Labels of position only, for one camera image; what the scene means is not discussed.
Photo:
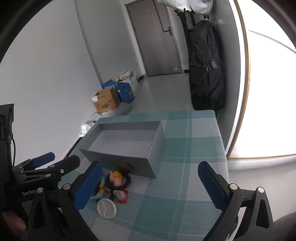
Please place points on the grey plastic bag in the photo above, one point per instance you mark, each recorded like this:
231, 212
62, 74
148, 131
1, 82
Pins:
115, 111

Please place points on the red hair accessory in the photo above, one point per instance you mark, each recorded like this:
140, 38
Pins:
122, 199

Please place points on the grey door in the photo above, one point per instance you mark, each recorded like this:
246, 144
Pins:
152, 41

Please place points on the teal plaid tablecloth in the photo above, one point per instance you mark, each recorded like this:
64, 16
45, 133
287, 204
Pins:
185, 143

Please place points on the white plastic bag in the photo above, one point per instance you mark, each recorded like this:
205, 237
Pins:
87, 126
134, 85

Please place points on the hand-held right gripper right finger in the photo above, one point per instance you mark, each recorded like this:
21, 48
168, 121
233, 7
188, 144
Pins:
211, 187

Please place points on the person's left hand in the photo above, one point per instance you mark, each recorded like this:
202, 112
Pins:
12, 221

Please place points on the black backpack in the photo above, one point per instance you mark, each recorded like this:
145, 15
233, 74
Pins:
203, 69

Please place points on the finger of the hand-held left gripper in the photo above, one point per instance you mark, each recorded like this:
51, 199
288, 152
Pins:
67, 164
44, 158

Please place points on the blue cardboard box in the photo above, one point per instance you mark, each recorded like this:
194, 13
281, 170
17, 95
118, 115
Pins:
126, 91
108, 84

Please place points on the dark grey cloth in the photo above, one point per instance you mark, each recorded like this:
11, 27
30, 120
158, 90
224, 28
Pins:
285, 228

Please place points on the grey box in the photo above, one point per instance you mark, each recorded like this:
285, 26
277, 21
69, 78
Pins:
138, 164

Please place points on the brown cardboard box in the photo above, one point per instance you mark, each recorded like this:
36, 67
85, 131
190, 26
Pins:
107, 102

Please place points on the white sports bag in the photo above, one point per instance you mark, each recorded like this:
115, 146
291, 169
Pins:
185, 5

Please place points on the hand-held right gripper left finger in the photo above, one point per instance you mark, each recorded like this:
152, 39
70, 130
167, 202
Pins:
89, 185

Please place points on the pink round compact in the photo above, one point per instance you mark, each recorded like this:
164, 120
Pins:
106, 208

